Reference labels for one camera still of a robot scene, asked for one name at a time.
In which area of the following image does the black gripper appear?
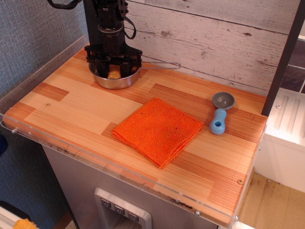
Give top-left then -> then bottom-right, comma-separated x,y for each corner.
84,30 -> 142,78

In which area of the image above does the steel pan with handle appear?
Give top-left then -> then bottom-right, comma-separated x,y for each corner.
89,62 -> 181,90

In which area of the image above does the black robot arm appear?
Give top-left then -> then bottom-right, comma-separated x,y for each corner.
83,0 -> 142,78

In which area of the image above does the orange folded cloth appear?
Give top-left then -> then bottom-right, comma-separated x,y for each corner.
112,98 -> 203,168

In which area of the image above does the clear acrylic table guard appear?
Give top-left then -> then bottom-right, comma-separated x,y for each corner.
3,110 -> 266,229

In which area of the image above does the grey and blue scoop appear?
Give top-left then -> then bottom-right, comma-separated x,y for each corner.
210,92 -> 235,135

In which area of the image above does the grey toy fridge cabinet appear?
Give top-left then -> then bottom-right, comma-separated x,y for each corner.
43,146 -> 218,229

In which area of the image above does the silver dispenser panel with buttons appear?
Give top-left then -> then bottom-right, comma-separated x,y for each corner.
94,187 -> 153,229

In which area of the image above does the yellow object bottom left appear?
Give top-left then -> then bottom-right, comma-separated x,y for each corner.
13,219 -> 38,229

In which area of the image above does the white toy sink unit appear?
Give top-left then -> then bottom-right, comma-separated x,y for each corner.
254,88 -> 305,192

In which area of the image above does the black left vertical post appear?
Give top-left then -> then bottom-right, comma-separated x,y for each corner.
83,0 -> 102,45

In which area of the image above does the black vertical post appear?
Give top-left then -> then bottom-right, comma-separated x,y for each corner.
83,0 -> 102,45
261,0 -> 305,116

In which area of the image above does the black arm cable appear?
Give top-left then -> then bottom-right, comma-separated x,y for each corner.
46,0 -> 137,40

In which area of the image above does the black right vertical post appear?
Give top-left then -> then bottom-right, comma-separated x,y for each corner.
261,0 -> 305,116

